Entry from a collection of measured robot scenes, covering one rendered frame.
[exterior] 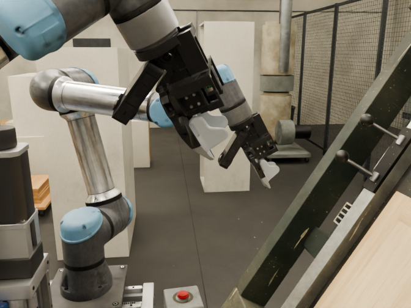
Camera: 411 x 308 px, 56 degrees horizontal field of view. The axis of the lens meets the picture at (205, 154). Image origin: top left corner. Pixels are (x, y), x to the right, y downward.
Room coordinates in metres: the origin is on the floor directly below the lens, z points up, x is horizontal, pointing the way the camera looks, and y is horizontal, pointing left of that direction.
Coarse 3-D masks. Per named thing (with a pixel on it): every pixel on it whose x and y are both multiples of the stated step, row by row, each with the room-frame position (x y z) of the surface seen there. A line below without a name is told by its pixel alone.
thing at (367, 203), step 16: (400, 160) 0.99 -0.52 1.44; (400, 176) 0.99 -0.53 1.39; (368, 192) 1.00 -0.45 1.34; (384, 192) 0.99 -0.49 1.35; (352, 208) 1.01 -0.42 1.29; (368, 208) 0.98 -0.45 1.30; (352, 224) 0.97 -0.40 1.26; (336, 240) 0.98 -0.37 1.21; (352, 240) 0.97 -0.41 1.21; (320, 256) 0.99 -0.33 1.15; (336, 256) 0.96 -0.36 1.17; (320, 272) 0.95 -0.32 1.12; (304, 288) 0.96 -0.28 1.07; (320, 288) 0.95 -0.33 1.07; (288, 304) 0.96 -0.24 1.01; (304, 304) 0.94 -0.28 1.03
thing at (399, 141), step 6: (366, 114) 1.05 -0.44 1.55; (360, 120) 1.05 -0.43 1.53; (366, 120) 1.04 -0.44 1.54; (372, 120) 1.04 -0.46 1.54; (366, 126) 1.05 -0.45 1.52; (378, 126) 1.04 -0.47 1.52; (384, 132) 1.03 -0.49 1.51; (390, 132) 1.03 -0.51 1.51; (396, 138) 1.02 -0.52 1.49; (402, 138) 1.01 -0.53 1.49
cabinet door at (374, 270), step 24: (384, 216) 0.93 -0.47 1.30; (408, 216) 0.87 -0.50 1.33; (384, 240) 0.88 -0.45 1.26; (408, 240) 0.83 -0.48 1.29; (360, 264) 0.89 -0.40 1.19; (384, 264) 0.83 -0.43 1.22; (408, 264) 0.79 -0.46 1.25; (336, 288) 0.89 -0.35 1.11; (360, 288) 0.84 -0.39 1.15; (384, 288) 0.79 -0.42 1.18; (408, 288) 0.75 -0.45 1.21
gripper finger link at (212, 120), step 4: (200, 112) 0.60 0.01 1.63; (204, 112) 0.60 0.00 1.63; (208, 112) 0.60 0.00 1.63; (192, 116) 0.59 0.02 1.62; (200, 116) 0.60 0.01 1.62; (204, 116) 0.60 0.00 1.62; (208, 116) 0.60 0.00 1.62; (212, 116) 0.60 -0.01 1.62; (216, 116) 0.60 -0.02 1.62; (220, 116) 0.60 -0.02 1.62; (224, 116) 0.60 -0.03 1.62; (208, 120) 0.60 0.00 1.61; (212, 120) 0.60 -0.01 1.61; (216, 120) 0.60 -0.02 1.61; (220, 120) 0.60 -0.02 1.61; (224, 120) 0.60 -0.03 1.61; (208, 124) 0.61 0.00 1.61; (212, 124) 0.61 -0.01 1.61; (216, 124) 0.61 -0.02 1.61; (220, 124) 0.61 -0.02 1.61; (224, 124) 0.61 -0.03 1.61; (212, 152) 0.61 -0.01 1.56
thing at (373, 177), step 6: (342, 150) 1.04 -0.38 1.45; (336, 156) 1.03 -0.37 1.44; (342, 156) 1.02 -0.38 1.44; (348, 156) 1.03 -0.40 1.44; (342, 162) 1.03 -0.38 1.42; (348, 162) 1.03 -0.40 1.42; (354, 162) 1.03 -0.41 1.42; (360, 168) 1.02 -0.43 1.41; (372, 174) 1.01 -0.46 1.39; (378, 174) 1.00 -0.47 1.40; (372, 180) 1.00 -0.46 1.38
